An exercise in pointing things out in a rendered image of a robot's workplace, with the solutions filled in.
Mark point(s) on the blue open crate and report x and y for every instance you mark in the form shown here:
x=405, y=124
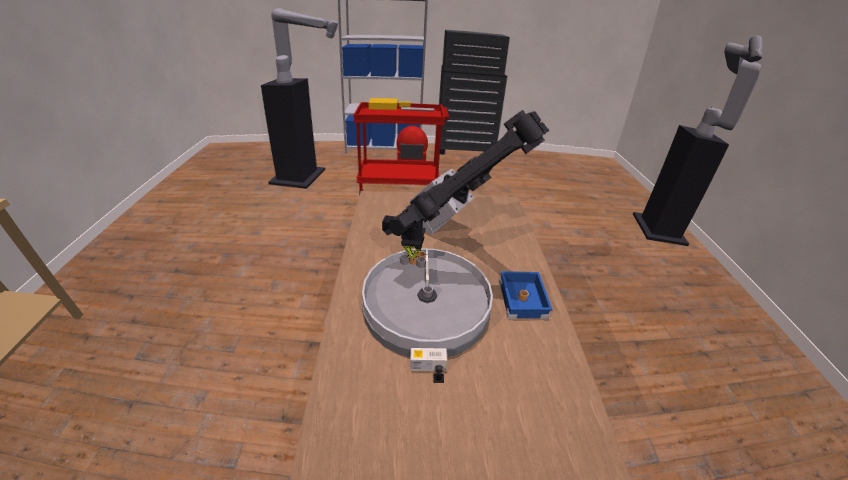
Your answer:
x=536, y=306

